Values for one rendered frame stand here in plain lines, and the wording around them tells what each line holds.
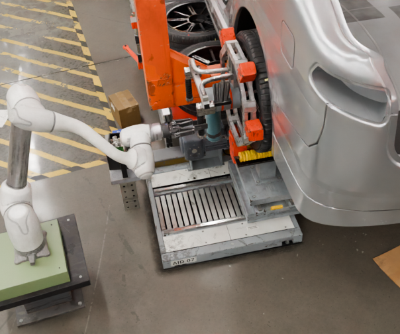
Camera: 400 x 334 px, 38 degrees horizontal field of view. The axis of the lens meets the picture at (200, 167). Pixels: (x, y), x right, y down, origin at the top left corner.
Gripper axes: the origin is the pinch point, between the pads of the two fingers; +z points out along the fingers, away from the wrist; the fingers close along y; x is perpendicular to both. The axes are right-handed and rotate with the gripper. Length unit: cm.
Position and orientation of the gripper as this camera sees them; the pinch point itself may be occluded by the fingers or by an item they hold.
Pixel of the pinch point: (200, 124)
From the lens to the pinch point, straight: 302.5
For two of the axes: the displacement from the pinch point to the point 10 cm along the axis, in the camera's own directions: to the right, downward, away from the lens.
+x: -0.6, -7.4, -6.7
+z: 9.8, -1.8, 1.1
